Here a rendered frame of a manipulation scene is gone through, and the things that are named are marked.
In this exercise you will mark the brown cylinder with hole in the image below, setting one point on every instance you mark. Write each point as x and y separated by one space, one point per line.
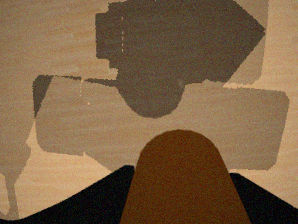
180 178

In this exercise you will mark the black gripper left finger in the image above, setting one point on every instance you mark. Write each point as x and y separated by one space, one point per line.
101 203

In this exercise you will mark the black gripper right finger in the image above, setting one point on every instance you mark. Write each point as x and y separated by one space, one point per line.
261 206

